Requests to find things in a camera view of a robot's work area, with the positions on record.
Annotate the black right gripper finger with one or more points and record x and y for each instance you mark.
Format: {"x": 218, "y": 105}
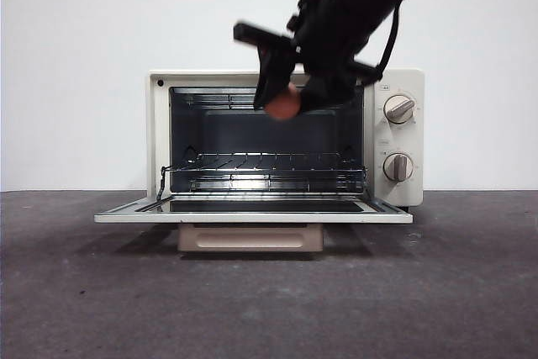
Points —
{"x": 323, "y": 92}

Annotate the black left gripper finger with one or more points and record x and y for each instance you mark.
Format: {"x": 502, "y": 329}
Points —
{"x": 273, "y": 73}

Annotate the brown egg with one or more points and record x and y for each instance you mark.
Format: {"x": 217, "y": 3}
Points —
{"x": 282, "y": 107}

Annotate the glass oven door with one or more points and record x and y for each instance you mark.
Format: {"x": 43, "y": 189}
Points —
{"x": 252, "y": 218}

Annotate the beige round oven knob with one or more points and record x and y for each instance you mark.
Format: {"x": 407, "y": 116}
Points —
{"x": 399, "y": 109}
{"x": 398, "y": 167}

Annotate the cream toaster oven body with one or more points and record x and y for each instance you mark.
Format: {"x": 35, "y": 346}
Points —
{"x": 399, "y": 195}

